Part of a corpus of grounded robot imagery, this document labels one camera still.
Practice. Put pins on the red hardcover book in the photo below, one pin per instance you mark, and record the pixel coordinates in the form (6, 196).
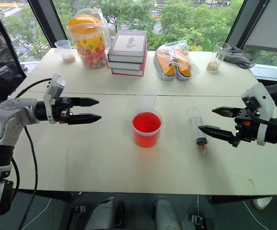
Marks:
(129, 72)

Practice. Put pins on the clear plastic syringe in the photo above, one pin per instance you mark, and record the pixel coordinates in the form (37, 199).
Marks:
(196, 119)

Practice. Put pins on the tall glass with grains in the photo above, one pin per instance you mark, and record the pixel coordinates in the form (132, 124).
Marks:
(215, 60)

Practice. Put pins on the clear bag around jar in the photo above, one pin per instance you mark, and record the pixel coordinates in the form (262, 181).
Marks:
(105, 28)

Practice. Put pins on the clear beaker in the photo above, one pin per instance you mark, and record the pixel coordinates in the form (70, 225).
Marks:
(150, 101)

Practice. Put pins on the black equipment beside table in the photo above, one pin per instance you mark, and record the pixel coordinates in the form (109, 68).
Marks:
(2, 69)

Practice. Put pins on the candy jar with orange lid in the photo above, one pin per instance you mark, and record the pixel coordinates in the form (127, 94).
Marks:
(90, 48)

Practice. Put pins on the cup of red liquid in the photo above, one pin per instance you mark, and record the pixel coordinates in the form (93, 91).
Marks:
(146, 134)

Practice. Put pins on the black table leg bar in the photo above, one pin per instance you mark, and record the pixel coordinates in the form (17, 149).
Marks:
(52, 195)
(236, 199)

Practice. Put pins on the yellow canvas shoe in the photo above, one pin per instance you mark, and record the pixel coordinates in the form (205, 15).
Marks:
(166, 67)
(184, 67)

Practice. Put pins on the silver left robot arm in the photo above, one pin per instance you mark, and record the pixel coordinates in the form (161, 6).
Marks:
(9, 112)

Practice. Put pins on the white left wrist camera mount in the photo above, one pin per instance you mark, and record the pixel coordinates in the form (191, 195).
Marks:
(53, 87)

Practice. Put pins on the black floor bracket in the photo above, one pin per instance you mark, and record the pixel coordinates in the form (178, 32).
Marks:
(202, 221)
(77, 215)

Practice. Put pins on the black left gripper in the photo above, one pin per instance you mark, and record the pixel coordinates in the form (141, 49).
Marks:
(63, 105)

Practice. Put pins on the grey hardcover book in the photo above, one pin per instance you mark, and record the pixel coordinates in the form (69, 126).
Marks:
(129, 44)

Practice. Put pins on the measuring cup with rice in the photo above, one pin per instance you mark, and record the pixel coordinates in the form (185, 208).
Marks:
(67, 54)

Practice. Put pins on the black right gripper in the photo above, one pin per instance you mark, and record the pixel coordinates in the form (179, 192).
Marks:
(247, 127)

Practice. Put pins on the dark thin hardcover book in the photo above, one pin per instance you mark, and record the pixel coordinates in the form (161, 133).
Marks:
(124, 65)

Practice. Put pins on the grey rounded shape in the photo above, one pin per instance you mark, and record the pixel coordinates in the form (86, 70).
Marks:
(105, 214)
(167, 215)

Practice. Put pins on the bagged yellow sneakers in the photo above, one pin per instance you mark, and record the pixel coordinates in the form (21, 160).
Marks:
(193, 64)

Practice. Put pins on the grey cloth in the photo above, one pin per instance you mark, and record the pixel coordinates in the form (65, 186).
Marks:
(239, 58)

